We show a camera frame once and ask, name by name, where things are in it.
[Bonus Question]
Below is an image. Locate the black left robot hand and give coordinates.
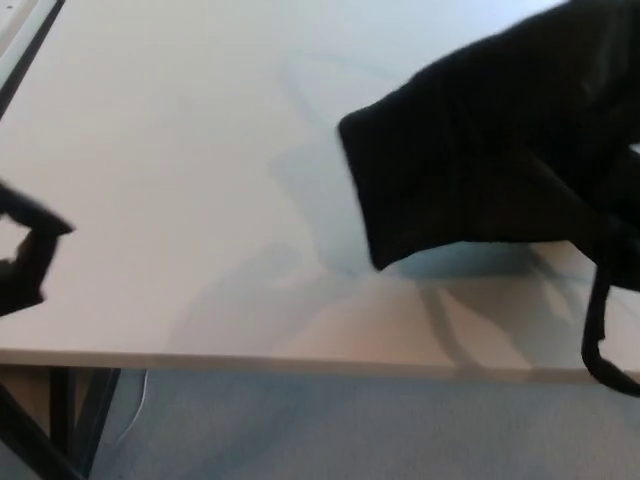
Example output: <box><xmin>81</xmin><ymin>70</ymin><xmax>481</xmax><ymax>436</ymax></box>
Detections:
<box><xmin>0</xmin><ymin>174</ymin><xmax>77</xmax><ymax>320</ymax></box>

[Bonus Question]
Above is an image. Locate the black fabric lunch bag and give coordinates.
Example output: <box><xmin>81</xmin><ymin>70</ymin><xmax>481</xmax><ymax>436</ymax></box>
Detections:
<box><xmin>337</xmin><ymin>0</ymin><xmax>640</xmax><ymax>400</ymax></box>

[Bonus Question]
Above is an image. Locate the white neighbouring desk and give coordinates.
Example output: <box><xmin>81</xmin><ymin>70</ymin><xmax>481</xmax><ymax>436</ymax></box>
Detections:
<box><xmin>0</xmin><ymin>0</ymin><xmax>59</xmax><ymax>89</ymax></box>

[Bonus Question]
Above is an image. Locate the black metal table frame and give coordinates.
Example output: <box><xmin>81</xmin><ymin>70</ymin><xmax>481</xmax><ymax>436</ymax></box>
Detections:
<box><xmin>0</xmin><ymin>366</ymin><xmax>123</xmax><ymax>480</ymax></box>

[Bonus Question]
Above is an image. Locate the white floor cable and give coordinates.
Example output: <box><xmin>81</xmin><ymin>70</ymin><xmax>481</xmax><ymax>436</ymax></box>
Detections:
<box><xmin>118</xmin><ymin>368</ymin><xmax>151</xmax><ymax>447</ymax></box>

